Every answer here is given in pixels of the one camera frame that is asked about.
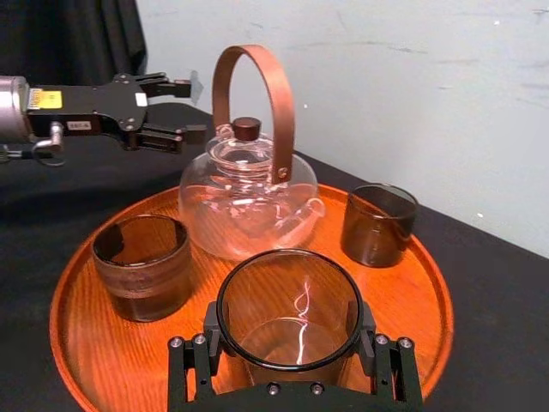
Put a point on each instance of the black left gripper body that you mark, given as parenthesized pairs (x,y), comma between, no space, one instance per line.
(94,107)

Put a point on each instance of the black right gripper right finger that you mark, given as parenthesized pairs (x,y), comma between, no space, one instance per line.
(388,365)

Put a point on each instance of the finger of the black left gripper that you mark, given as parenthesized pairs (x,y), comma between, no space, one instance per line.
(171,136)
(167,89)

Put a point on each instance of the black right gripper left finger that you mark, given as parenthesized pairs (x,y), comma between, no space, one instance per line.
(201,356)

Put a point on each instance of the smoky glass tumbler black rim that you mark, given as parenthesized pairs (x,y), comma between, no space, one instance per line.
(291,300)

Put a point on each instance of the round orange wooden tray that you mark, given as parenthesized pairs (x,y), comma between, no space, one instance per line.
(107,356)

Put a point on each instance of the glass teapot lid brown knob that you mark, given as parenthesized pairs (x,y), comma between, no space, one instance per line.
(240,146)

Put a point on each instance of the black curtain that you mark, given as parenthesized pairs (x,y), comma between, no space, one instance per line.
(64,38)

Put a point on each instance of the smoky brown glass tumbler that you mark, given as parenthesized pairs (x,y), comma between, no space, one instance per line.
(141,274)
(373,232)

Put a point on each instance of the black table cloth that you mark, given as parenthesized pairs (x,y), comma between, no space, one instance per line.
(493,322)

